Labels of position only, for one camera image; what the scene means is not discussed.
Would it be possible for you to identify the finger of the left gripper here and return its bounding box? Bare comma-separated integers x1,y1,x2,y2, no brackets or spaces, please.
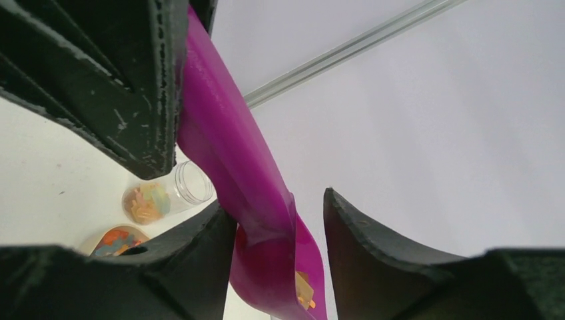
1,1,189,180
189,0,219,35

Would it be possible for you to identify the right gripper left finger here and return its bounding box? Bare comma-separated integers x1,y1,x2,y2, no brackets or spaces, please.
1,202,236,319

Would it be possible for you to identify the clear plastic jar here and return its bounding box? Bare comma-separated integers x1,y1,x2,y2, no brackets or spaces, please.
121,161,215,225

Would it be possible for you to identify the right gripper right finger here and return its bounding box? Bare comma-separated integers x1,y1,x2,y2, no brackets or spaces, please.
324,188,564,319

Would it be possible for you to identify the magenta plastic scoop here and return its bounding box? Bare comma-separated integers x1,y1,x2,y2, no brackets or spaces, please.
177,9,327,319

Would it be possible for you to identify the tray of gummy candies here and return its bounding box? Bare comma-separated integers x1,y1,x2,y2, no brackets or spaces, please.
78,225,150,257

